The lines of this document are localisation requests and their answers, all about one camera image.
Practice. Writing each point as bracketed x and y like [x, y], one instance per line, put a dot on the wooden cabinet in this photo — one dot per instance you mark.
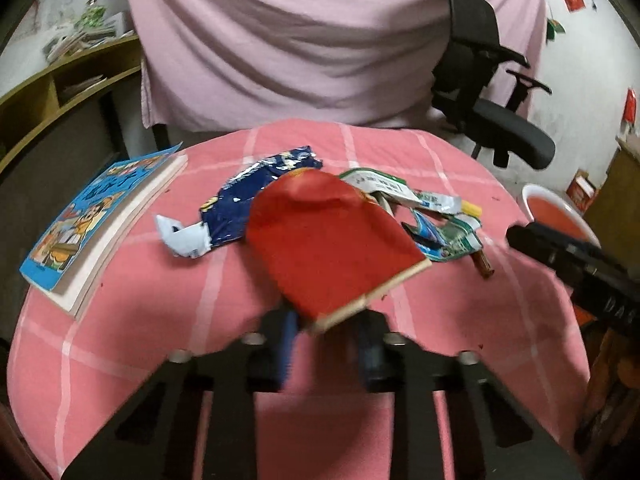
[617, 195]

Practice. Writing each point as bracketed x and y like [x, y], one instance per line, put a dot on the pink hanging cloth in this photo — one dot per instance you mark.
[310, 40]

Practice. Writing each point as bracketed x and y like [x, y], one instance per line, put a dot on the green blue torn wrapper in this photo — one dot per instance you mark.
[452, 240]

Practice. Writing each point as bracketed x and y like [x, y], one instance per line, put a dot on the white green printed wrapper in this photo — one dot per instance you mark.
[380, 184]

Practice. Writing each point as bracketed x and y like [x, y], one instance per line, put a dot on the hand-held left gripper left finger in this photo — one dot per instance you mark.
[286, 347]

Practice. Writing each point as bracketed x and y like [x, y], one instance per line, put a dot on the green wall decoration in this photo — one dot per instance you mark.
[554, 29]

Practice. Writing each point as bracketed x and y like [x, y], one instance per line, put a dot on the wooden shelf desk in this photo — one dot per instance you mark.
[45, 95]

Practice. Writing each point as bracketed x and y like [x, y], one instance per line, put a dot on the white bin with red bag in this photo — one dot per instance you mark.
[555, 210]

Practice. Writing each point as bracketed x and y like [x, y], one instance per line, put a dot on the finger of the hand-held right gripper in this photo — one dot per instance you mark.
[537, 245]

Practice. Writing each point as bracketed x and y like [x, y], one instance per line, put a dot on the red hanging wall ornament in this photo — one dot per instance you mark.
[629, 110]

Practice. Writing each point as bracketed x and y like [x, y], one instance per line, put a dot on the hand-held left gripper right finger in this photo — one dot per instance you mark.
[371, 357]

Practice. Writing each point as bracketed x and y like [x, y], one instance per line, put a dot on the blue snack wrapper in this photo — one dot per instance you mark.
[240, 195]

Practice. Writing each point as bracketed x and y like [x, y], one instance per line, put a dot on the red cardboard box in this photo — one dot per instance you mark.
[581, 189]

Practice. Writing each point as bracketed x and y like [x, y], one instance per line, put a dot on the blue cartoon book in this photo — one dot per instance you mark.
[95, 215]

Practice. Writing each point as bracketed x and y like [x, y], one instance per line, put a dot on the brown stick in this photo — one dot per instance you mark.
[484, 265]

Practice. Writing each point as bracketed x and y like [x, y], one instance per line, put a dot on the stack of books and papers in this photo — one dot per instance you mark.
[82, 35]

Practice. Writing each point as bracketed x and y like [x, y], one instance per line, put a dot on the small yellow wrapper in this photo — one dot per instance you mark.
[472, 208]

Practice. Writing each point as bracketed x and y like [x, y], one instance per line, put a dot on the black office chair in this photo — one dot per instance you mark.
[505, 130]

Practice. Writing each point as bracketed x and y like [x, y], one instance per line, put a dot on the red paper packet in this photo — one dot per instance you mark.
[325, 240]

